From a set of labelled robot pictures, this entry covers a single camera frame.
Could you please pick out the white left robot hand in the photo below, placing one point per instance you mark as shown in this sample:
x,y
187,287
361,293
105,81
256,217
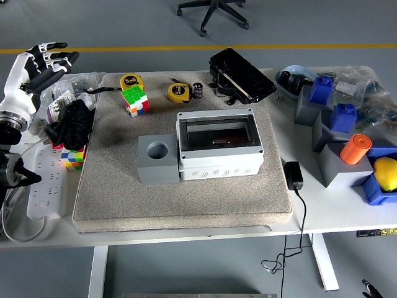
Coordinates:
x,y
18,90

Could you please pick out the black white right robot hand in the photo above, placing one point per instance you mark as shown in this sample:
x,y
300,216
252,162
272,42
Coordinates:
x,y
369,290

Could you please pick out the transparent hinged box lid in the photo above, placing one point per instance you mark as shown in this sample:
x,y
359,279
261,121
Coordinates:
x,y
186,133

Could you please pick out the orange cylinder battery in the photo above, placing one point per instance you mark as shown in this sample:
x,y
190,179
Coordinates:
x,y
221,142
353,152

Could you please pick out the grey plastic junction box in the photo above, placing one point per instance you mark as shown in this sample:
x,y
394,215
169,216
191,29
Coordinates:
x,y
217,170

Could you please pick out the white blue circuit breaker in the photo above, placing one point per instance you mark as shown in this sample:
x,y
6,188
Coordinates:
x,y
38,127

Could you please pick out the white table leg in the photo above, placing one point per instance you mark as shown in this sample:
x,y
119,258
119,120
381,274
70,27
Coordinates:
x,y
324,264
98,273

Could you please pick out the black table control panel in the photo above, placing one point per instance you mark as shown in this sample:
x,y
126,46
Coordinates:
x,y
376,232

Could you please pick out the black cloth bundle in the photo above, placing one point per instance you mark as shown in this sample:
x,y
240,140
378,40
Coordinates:
x,y
74,121

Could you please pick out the clear plastic bags with parts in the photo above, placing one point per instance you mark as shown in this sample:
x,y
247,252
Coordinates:
x,y
83,80

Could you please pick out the small colourful puzzle cube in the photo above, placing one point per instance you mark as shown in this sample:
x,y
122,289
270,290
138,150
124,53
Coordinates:
x,y
73,158

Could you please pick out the blue plastic bin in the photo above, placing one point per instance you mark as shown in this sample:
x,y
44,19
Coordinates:
x,y
375,194

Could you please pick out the white power strip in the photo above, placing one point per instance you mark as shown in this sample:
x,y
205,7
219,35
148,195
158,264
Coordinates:
x,y
46,192

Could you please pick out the yellow tape measure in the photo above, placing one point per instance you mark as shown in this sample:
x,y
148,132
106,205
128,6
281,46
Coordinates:
x,y
178,91
130,81

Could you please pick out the large colourful puzzle cube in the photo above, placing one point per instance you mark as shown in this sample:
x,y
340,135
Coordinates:
x,y
133,99

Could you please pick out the yellow lemon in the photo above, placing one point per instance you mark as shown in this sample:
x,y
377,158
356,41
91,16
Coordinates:
x,y
386,174

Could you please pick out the grey block holder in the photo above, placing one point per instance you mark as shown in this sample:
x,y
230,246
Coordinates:
x,y
333,167
305,113
321,136

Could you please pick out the black power adapter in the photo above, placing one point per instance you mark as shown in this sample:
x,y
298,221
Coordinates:
x,y
294,175

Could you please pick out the grey block with round hole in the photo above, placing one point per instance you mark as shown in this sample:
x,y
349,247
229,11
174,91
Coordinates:
x,y
155,172

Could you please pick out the blue plastic block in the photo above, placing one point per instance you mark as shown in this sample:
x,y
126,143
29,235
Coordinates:
x,y
321,91
342,119

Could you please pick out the black capacitor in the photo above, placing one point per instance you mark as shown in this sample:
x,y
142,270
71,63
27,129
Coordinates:
x,y
285,77
198,90
298,83

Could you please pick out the grey-brown mat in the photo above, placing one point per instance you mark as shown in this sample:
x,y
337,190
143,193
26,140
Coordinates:
x,y
201,201

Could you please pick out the clear bags of electronic components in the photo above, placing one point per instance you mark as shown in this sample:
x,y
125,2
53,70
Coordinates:
x,y
350,83

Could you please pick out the small metal plug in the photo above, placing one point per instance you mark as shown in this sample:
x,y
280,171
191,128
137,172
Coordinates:
x,y
280,98

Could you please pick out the black office chair base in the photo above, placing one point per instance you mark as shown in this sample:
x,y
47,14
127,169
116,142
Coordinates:
x,y
217,12

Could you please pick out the light blue dish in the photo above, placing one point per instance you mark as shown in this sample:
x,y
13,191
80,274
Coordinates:
x,y
297,70

